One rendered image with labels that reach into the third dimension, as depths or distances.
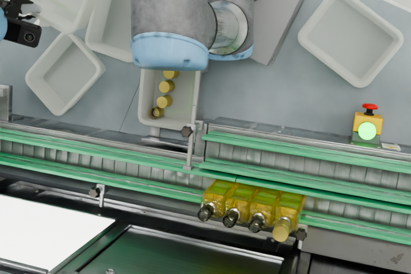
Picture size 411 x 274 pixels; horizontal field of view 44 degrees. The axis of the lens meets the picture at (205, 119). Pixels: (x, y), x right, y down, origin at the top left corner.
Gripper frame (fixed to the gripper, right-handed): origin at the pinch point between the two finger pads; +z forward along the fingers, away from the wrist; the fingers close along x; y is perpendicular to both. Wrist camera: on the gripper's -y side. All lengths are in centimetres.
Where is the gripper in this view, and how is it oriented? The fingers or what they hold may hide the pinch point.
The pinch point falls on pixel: (39, 13)
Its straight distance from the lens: 129.0
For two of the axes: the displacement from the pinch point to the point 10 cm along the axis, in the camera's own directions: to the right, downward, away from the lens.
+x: -3.4, 8.5, 4.1
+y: -8.8, -4.4, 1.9
